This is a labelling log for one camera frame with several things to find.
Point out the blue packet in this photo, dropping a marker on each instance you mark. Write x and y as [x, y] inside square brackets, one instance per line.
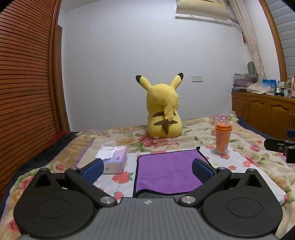
[269, 83]

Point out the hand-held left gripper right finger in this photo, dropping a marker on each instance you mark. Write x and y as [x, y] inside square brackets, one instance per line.
[201, 171]

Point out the dark green hand fan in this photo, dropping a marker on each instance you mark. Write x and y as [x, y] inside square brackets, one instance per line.
[251, 68]

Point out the grey window blind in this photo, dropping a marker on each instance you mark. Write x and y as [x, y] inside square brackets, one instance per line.
[284, 34]

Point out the wooden slatted wardrobe door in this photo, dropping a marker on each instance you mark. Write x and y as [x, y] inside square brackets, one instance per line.
[25, 92]

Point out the white wall switch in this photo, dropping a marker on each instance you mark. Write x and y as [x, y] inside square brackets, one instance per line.
[197, 78]

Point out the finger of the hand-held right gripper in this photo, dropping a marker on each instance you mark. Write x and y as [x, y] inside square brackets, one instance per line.
[274, 145]

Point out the stack of folded cloths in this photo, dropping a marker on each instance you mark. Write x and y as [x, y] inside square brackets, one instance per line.
[243, 80]

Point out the white air conditioner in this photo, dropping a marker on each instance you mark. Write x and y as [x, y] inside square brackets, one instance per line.
[202, 10]

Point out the purple tissue box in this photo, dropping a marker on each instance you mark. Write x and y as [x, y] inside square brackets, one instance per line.
[115, 159]

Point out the cream curtain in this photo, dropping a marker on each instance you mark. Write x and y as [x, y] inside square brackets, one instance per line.
[250, 37]

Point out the beige cloth bundle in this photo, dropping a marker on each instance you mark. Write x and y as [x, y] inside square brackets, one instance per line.
[259, 88]

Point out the floral bed blanket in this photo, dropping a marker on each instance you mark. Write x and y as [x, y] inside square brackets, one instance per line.
[249, 161]

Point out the orange lidded cup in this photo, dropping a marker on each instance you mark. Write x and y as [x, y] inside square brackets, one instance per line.
[222, 138]

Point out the wooden window frame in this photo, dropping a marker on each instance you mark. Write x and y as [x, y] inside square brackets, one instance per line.
[274, 34]

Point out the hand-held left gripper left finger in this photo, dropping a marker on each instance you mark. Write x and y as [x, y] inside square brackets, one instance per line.
[93, 171]

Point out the group of small bottles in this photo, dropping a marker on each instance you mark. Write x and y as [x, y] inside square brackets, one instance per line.
[285, 87]

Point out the yellow plush toy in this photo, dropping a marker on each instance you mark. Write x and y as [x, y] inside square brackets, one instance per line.
[162, 110]

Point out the purple towel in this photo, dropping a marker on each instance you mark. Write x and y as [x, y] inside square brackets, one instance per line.
[166, 170]

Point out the wooden cabinet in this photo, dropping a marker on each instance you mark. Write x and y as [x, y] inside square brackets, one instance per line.
[265, 108]

